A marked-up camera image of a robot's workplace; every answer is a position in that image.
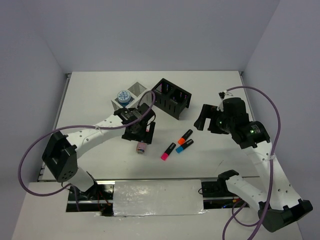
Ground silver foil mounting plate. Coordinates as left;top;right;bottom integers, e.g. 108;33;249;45
66;178;245;217

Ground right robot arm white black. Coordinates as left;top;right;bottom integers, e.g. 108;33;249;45
194;97;313;233

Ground blue highlighter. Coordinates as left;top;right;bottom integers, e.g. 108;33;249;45
175;139;194;154

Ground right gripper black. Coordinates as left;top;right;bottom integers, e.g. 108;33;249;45
193;103;234;134

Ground orange highlighter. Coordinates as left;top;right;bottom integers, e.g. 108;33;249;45
177;129;193;145

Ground black two-slot organizer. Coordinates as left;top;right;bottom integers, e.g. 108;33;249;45
152;78;192;120

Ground pink highlighter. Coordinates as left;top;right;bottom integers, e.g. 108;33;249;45
160;142;176;161

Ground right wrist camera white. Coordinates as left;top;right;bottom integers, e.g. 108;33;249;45
217;90;234;112

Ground white two-slot organizer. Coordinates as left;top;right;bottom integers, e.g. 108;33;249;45
111;81;153;115

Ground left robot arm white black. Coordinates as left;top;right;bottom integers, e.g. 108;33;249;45
42;103;156;200

